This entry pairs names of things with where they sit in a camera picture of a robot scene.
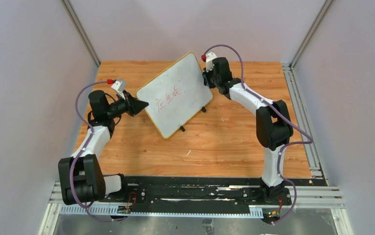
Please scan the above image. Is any right aluminium corner post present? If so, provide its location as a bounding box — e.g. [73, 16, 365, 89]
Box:
[289, 0, 335, 69]

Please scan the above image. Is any left aluminium corner post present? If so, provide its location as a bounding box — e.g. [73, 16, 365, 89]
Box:
[60, 0, 101, 68]

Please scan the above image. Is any yellow framed whiteboard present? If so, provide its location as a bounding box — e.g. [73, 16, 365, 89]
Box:
[136, 52, 213, 139]

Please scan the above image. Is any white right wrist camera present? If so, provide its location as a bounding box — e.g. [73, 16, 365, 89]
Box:
[201, 51, 217, 72]

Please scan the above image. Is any aluminium frame rail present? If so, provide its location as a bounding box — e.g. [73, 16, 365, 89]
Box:
[38, 183, 354, 235]

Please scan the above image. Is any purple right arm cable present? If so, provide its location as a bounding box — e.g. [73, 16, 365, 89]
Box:
[203, 45, 314, 225]

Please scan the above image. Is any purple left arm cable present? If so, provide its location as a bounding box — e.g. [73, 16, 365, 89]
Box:
[69, 81, 129, 223]

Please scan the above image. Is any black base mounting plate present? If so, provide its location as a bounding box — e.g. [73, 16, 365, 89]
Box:
[101, 176, 292, 214]

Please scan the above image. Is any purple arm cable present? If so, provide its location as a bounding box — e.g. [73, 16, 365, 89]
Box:
[69, 81, 129, 223]
[203, 45, 314, 225]

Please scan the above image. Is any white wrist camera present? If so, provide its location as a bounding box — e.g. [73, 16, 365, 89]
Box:
[107, 79, 126, 99]
[201, 51, 217, 72]

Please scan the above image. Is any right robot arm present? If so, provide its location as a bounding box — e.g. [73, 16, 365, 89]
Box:
[201, 54, 293, 204]

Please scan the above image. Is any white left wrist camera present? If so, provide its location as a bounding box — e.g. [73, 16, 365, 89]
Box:
[107, 79, 126, 99]

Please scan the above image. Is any blue black whiteboard eraser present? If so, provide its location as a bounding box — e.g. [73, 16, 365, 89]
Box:
[202, 73, 209, 87]

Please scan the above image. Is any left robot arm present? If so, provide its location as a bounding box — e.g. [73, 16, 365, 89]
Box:
[58, 90, 149, 206]

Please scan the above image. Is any metal whiteboard stand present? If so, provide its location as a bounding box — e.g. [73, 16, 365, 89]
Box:
[179, 106, 207, 132]

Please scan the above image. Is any aluminium corner post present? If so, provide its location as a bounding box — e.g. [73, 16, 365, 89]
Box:
[60, 0, 101, 68]
[289, 0, 335, 69]

